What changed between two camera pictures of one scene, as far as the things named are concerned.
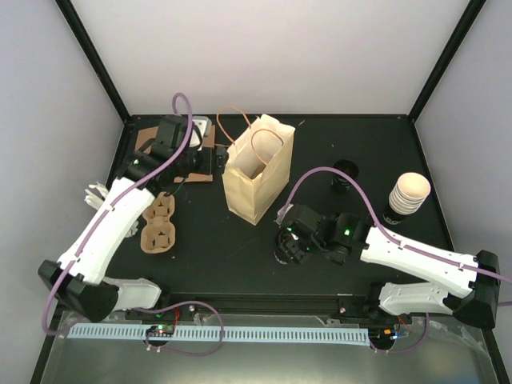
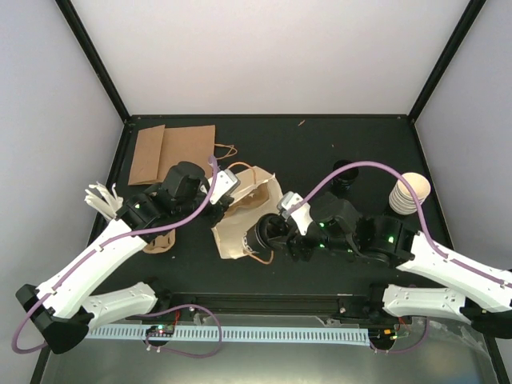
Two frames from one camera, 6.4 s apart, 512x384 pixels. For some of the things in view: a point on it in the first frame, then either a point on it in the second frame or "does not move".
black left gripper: x=220 y=161 -> x=211 y=219
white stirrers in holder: x=97 y=193 does not move
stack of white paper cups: x=407 y=196 does not move
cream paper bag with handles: x=257 y=169 -> x=257 y=194
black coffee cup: x=341 y=184 does not move
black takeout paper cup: x=276 y=251 -> x=252 y=246
